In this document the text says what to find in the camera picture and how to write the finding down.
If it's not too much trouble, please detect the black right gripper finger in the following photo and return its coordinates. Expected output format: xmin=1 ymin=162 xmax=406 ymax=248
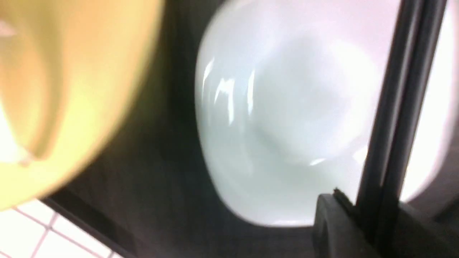
xmin=313 ymin=188 xmax=380 ymax=258

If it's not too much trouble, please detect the small white sauce dish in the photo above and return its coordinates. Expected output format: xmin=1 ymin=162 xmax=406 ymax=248
xmin=194 ymin=0 xmax=459 ymax=228

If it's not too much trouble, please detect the tan noodle bowl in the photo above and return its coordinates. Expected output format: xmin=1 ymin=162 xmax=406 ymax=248
xmin=1 ymin=0 xmax=166 ymax=210

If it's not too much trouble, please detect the black plastic serving tray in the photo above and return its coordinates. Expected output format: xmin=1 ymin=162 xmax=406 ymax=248
xmin=39 ymin=0 xmax=459 ymax=258

